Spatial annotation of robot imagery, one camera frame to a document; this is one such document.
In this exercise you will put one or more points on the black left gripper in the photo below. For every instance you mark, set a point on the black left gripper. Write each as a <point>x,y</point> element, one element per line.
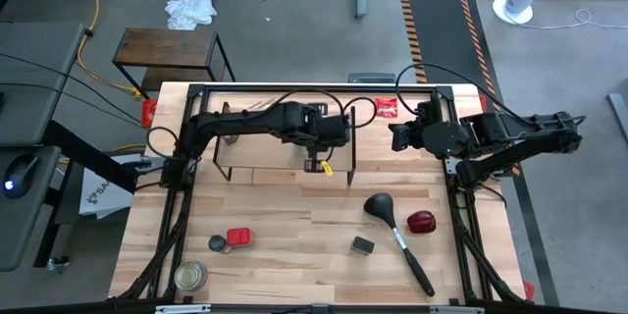
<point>333,132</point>

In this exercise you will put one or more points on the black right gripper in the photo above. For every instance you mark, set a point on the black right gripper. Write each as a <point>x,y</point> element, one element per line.
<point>444,137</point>

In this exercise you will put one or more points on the white-lidded spice bottle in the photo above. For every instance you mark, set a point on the white-lidded spice bottle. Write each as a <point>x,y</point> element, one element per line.
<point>327,168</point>

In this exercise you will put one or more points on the green rectangular spice tin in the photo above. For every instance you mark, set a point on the green rectangular spice tin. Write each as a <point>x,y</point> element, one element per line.
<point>362,245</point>

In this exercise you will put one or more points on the round black-lidded spice jar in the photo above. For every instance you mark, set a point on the round black-lidded spice jar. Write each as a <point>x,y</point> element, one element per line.
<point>217,243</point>

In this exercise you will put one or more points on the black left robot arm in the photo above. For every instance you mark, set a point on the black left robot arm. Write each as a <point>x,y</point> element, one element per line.
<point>235,125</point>

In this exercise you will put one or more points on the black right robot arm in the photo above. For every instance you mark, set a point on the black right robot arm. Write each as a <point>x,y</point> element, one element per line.
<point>520,144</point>

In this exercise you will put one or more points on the red snack packet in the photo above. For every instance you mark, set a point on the red snack packet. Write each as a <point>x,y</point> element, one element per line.
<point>386,108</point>

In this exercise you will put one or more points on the black plastic ladle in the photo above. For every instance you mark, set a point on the black plastic ladle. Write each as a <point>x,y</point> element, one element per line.
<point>380,206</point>

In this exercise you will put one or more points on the dark red bell pepper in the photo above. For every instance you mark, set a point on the dark red bell pepper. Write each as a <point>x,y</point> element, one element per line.
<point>421,222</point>

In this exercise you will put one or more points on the black mat with striped edges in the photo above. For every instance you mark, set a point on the black mat with striped edges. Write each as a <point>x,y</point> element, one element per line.
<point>441,39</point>

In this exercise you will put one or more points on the silver tin can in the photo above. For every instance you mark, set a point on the silver tin can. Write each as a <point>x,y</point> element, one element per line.
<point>191,276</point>

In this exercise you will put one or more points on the brown wooden side table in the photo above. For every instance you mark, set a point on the brown wooden side table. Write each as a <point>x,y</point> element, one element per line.
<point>162,48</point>

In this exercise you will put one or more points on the white crumpled cloth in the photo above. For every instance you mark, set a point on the white crumpled cloth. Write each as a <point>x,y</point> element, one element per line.
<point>189,12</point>

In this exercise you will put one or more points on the white paper bag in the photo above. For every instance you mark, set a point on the white paper bag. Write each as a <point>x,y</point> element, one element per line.
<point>105,201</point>

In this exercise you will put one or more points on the grey metal bar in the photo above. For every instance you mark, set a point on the grey metal bar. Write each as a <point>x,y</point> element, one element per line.
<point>619,118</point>

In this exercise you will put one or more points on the black diagonal bar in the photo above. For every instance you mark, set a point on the black diagonal bar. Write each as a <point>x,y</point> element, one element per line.
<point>73,147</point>

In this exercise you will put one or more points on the small metal caster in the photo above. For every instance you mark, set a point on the small metal caster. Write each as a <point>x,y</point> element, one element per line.
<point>58,263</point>

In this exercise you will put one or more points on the grey desk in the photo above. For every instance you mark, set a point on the grey desk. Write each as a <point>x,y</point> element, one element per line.
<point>34,83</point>

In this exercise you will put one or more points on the black computer mouse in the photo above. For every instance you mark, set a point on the black computer mouse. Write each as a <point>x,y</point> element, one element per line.
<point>19,176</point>

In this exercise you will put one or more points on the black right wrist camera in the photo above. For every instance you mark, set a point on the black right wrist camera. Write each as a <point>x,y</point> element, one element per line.
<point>429,113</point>

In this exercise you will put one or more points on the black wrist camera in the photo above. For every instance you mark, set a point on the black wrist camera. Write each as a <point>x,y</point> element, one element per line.
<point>429,113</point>
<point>321,108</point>

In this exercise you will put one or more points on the wooden shelf with black frame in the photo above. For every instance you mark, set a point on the wooden shelf with black frame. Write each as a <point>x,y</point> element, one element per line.
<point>265,154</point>

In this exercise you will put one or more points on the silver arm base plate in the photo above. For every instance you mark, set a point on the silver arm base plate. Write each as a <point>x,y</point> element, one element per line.
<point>452,166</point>

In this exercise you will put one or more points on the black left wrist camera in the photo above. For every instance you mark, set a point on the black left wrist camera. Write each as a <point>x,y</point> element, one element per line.
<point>321,108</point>

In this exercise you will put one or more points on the grey metal bracket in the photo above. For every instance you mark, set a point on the grey metal bracket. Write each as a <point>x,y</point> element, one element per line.
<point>372,78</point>

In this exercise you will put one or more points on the black aluminium table frame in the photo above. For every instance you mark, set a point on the black aluminium table frame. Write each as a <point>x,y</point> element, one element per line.
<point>319,89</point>

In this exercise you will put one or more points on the silver metal bracket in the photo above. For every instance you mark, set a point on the silver metal bracket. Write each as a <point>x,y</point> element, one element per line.
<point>181,309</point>
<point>456,310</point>

